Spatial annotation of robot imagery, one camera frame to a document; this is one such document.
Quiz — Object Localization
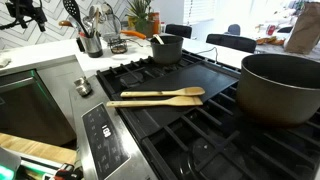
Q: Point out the wooden flat spatula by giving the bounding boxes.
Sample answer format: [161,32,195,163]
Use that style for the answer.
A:
[105,95,204,109]

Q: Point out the orange utensil handle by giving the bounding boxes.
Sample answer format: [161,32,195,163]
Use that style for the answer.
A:
[58,20,75,28]

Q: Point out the brown paper bag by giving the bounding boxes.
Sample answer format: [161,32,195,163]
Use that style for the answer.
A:
[283,1,320,55]

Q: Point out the small black chair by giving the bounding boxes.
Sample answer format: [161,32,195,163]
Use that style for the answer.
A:
[164,23,193,40]

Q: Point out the orange bottle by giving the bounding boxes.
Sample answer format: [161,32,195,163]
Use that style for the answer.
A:
[151,11,161,35]

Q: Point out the wide black chair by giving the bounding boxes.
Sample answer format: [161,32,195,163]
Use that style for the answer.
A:
[205,33,258,54]

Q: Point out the stainless steel dishwasher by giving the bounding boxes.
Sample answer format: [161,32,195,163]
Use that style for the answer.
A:
[0,69,77,147]

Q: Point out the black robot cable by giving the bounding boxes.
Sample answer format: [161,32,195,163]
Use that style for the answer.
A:
[0,13,24,32]

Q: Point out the black flat griddle plate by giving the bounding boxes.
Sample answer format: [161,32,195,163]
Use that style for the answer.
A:
[123,63,240,129]

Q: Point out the red can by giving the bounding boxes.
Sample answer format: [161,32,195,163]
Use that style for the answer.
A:
[266,24,277,36]

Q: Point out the red and black tool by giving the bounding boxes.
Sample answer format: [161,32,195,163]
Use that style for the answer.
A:
[52,162,78,180]

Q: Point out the wooden utensil in pot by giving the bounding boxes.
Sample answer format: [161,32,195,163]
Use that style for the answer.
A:
[152,33,165,46]

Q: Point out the grey device with green light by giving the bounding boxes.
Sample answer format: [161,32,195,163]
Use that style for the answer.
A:
[0,146,22,180]

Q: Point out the orange handled utensil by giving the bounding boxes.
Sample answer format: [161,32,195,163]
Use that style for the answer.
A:
[120,29,147,41]

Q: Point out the blue grey chair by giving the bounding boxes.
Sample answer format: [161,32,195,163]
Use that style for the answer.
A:
[224,23,242,37]

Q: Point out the thin black cable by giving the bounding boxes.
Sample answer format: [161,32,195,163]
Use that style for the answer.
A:
[195,46,220,63]

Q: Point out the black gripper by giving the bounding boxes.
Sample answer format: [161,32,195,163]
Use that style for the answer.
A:
[5,0,48,33]

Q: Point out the white window blinds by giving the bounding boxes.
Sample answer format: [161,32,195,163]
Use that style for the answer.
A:
[183,0,216,25]

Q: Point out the large dark grey pot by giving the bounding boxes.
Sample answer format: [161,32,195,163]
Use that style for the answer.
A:
[235,53,320,128]

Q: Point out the black slotted spatula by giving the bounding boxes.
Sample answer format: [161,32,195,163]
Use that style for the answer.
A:
[62,0,90,38]

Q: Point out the small dark grey pot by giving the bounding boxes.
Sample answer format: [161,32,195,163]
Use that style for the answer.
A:
[150,34,185,65]

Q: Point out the orange food packets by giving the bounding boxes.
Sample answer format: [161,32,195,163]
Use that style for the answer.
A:
[255,35,286,47]

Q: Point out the silver stove knob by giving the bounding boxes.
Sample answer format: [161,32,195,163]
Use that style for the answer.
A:
[73,76,93,98]

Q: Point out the black gas stove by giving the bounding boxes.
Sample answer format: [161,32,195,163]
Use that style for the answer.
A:
[68,49,320,180]

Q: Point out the wooden spoon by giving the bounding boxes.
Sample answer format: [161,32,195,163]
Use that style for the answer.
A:
[119,86,206,99]

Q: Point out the green potted plant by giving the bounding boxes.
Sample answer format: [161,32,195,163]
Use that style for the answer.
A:
[125,0,155,38]

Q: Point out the white cloth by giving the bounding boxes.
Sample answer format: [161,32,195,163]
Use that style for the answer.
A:
[0,55,12,69]

